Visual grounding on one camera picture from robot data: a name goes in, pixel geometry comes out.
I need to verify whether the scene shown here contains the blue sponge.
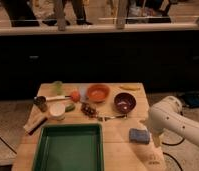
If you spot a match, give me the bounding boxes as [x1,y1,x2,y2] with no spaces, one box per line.
[129,128,150,144]

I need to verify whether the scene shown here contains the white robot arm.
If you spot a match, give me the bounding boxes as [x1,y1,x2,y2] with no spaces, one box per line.
[147,96,199,147]

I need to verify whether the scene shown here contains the green plastic tray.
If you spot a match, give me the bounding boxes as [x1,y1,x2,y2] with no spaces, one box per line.
[32,124,104,171]

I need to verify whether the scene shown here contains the metal spoon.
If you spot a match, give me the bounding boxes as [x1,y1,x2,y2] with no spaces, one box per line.
[97,115,127,121]

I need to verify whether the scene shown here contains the dark purple bowl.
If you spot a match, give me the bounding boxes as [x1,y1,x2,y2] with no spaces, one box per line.
[114,92,136,114]

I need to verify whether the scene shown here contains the black blue floor device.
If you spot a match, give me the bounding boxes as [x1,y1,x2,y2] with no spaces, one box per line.
[181,93,199,108]

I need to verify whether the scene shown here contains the yellow banana toy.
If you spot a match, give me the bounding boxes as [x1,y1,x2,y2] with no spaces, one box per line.
[119,85,140,91]

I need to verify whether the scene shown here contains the orange bowl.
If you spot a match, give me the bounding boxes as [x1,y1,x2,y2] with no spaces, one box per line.
[86,84,110,103]

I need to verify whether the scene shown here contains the dark grape bunch toy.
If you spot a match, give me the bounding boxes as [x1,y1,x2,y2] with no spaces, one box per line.
[81,103,98,118]

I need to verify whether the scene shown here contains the clear plastic piece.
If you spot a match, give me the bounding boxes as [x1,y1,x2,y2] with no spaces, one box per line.
[79,86,87,102]

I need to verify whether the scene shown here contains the red tomato toy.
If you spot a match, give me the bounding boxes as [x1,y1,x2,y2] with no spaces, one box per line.
[70,91,80,102]

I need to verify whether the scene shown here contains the green vegetable toy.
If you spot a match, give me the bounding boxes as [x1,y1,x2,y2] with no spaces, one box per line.
[65,103,75,112]

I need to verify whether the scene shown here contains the white cup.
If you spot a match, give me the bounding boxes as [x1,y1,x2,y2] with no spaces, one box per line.
[49,102,65,120]

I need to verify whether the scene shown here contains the green transparent cup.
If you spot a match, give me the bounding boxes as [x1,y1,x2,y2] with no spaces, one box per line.
[53,81,63,95]

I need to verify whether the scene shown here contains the metal cup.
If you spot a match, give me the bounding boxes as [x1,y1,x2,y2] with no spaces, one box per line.
[34,96,48,112]

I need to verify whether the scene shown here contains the white handled knife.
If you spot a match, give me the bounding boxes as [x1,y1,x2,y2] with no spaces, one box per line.
[33,95,72,102]

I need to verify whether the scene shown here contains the wooden handled brush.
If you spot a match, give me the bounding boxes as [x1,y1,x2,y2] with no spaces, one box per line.
[23,115,47,135]

